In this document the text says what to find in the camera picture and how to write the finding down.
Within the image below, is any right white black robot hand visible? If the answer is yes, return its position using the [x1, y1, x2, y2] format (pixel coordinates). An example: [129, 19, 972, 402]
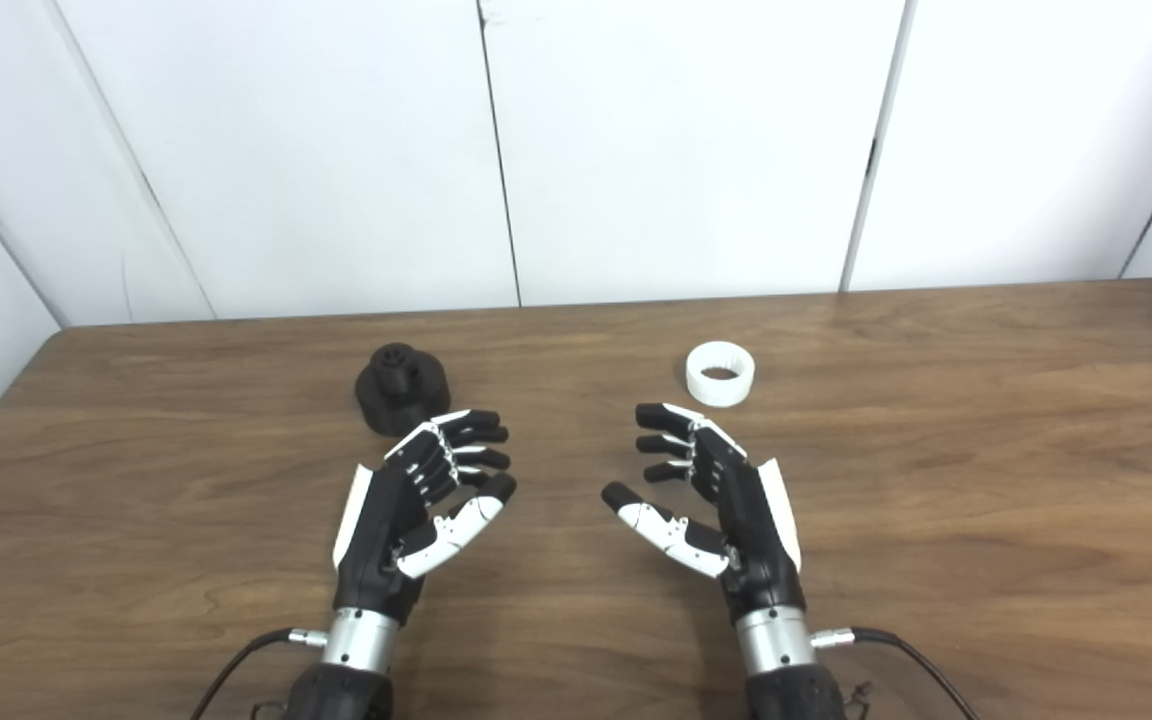
[602, 403, 807, 626]

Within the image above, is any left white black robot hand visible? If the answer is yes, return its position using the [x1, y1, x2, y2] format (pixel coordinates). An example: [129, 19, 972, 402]
[333, 408, 518, 626]

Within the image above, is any round black part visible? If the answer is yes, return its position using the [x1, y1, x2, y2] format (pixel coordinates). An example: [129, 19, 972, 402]
[354, 342, 451, 437]

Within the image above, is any white toothed ring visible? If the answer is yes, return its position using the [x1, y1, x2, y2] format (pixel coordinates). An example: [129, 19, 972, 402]
[685, 341, 756, 408]

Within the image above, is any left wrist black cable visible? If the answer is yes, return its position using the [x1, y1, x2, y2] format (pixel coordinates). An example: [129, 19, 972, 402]
[188, 628, 329, 720]

